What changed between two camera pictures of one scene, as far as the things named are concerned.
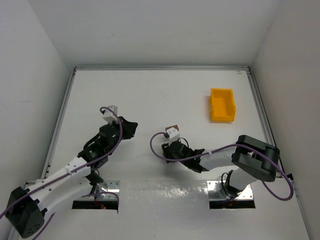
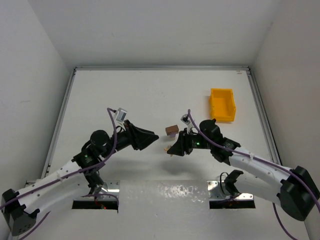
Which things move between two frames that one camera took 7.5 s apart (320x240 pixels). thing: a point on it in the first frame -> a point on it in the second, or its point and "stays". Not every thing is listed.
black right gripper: (167, 149) -> (186, 143)
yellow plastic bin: (222, 105) stays
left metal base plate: (112, 186) stays
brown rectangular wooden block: (175, 126) stays
